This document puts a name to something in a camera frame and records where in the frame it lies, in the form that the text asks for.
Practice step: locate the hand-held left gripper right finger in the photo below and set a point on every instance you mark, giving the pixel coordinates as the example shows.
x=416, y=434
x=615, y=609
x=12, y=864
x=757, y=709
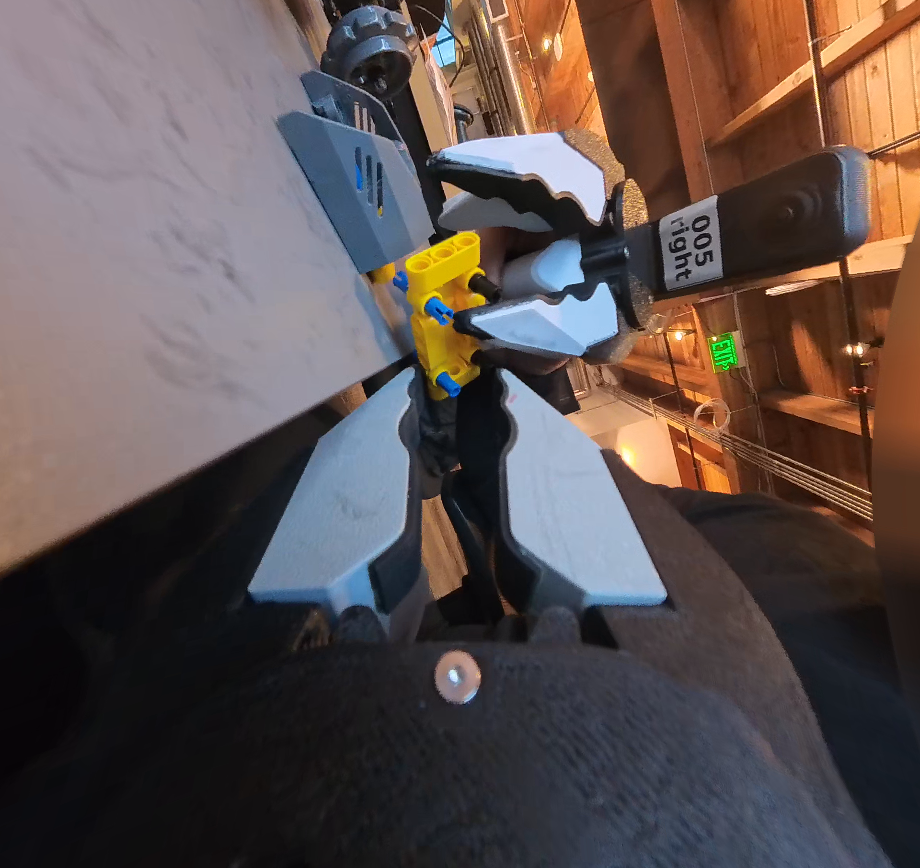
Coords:
x=575, y=516

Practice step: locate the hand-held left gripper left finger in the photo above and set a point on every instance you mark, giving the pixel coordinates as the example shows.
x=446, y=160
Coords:
x=345, y=516

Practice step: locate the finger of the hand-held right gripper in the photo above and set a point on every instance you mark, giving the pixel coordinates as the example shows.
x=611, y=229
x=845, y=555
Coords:
x=546, y=325
x=539, y=156

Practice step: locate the yellow brick panel with pins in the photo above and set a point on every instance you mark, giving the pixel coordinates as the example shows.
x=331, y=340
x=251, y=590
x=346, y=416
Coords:
x=431, y=340

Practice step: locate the grey brick bucket assembly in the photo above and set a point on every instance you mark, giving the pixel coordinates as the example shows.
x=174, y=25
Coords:
x=338, y=156

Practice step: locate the person's right hand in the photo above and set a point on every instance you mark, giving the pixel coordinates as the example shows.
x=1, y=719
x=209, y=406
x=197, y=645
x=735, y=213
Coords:
x=494, y=257

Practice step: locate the green lit sign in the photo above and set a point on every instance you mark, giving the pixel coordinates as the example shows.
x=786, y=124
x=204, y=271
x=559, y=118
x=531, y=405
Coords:
x=724, y=352

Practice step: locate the yellow black brick vehicle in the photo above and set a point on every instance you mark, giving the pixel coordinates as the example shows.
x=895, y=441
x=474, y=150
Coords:
x=374, y=56

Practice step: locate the silver ventilation duct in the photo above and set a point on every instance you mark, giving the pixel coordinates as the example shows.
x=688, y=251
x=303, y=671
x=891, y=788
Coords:
x=503, y=56

